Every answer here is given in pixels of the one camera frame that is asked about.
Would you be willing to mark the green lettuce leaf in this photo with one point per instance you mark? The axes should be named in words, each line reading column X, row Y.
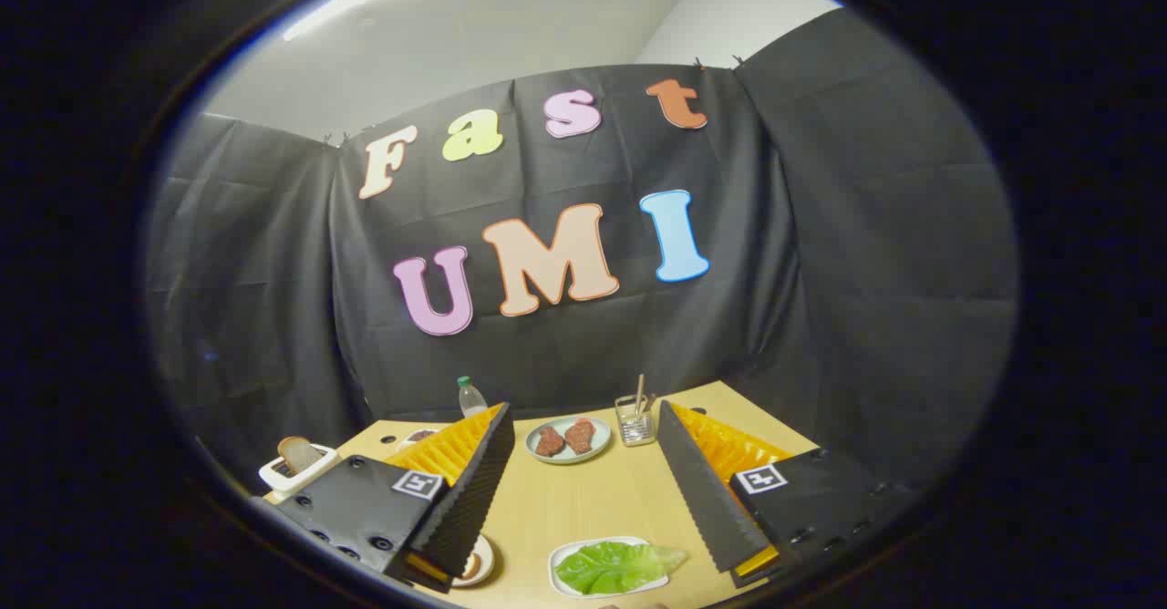
column 615, row 566

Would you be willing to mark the small white bowl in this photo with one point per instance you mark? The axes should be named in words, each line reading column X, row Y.
column 418, row 436

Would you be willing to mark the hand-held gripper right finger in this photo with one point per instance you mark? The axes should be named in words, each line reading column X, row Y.
column 697, row 490

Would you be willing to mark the metal mesh utensil holder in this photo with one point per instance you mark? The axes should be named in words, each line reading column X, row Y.
column 635, row 421

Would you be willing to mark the light blue round plate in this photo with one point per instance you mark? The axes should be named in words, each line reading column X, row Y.
column 567, row 439

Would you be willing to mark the black backdrop cloth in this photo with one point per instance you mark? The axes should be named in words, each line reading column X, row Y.
column 583, row 253

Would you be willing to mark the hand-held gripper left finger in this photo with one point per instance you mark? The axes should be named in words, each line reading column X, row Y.
column 474, row 490

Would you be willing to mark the toasted bread slice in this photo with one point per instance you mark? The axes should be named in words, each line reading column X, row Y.
column 297, row 453

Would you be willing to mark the brown meat slice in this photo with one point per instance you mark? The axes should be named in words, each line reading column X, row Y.
column 581, row 435
column 549, row 441

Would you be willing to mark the small white round plate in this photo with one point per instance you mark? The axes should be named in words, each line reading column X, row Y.
column 480, row 562

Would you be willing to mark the white oval plate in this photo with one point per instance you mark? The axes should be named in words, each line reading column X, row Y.
column 567, row 582

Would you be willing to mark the clear plastic bottle green cap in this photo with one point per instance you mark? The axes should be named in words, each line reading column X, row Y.
column 471, row 399

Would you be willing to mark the wooden chopsticks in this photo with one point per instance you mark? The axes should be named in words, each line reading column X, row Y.
column 639, row 395

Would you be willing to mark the white toaster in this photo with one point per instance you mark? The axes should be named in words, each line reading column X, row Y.
column 296, row 474

